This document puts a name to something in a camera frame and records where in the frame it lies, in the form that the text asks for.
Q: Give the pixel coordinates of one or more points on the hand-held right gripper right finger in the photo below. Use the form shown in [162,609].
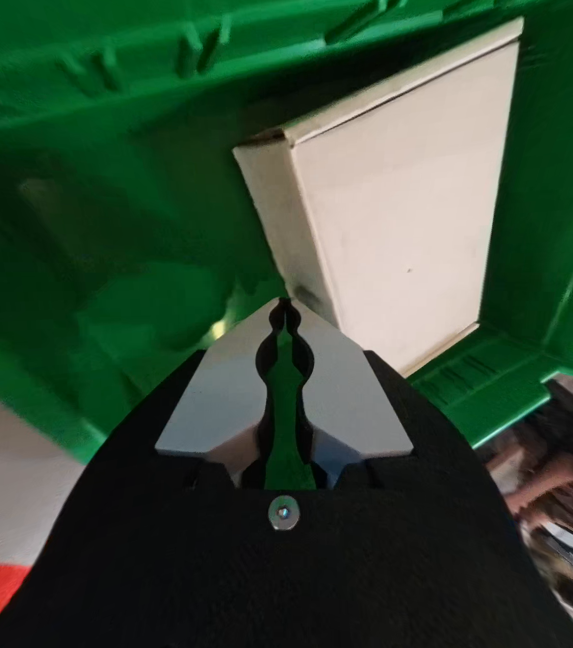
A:
[357,405]

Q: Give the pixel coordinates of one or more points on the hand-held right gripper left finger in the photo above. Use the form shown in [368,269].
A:
[215,405]

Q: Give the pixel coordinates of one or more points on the green plastic bin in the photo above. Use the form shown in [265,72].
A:
[114,202]

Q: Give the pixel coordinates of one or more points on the white cardboard box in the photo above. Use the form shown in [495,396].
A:
[397,212]

